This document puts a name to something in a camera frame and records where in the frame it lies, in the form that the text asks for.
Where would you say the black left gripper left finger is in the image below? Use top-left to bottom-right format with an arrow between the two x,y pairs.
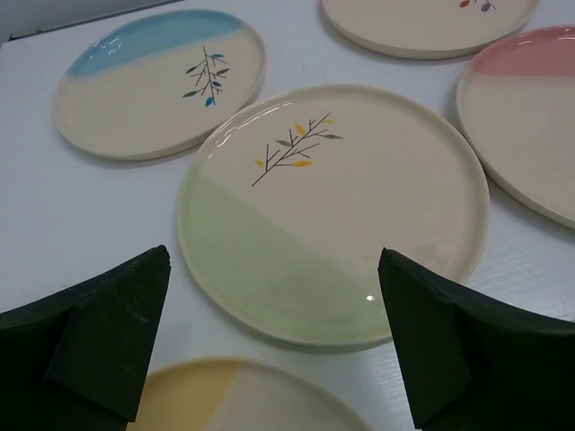
1,245 -> 171,423

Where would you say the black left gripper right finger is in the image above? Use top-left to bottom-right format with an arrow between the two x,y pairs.
378,249 -> 574,430

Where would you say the cream plate green section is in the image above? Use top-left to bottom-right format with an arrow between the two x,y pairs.
177,84 -> 490,349

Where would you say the cream plate pink section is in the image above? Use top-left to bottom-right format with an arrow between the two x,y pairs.
321,0 -> 540,60
456,25 -> 574,228

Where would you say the cream plate yellow section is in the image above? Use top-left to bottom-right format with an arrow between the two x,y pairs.
128,356 -> 368,430

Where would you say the cream plate blue section back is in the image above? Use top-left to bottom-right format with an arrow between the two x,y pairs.
52,9 -> 266,161

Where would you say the cream plate pink section back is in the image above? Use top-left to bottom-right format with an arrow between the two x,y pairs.
321,0 -> 540,60

